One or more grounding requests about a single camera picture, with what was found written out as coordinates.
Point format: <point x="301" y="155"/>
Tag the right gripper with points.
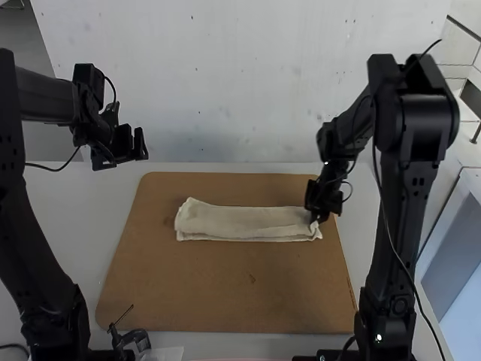
<point x="317" y="197"/>

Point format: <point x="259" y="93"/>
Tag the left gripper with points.
<point x="94" y="124"/>

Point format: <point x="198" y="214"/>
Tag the pale towel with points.
<point x="244" y="222"/>

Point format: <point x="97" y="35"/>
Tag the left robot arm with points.
<point x="37" y="94"/>

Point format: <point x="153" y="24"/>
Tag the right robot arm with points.
<point x="424" y="113"/>

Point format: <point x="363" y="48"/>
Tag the cork mat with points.
<point x="225" y="286"/>

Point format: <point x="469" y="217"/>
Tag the black clamp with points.
<point x="139" y="338"/>

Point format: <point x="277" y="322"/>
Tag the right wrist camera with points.
<point x="336" y="203"/>

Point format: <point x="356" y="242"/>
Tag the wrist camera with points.
<point x="336" y="203"/>
<point x="88" y="80"/>

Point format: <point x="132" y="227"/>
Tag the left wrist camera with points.
<point x="88" y="80"/>

